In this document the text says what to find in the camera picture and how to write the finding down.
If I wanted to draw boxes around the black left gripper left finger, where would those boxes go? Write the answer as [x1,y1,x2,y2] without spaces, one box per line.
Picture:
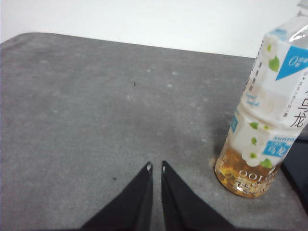
[80,161,154,231]

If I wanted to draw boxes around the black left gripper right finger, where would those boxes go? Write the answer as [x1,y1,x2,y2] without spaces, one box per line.
[160,160,235,231]

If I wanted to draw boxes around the white-label jasmine oolong tea bottle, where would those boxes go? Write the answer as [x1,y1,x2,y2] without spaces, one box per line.
[214,0,308,198]

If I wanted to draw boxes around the dark rectangular tray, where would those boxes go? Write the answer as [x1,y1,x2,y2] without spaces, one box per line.
[281,137,308,201]

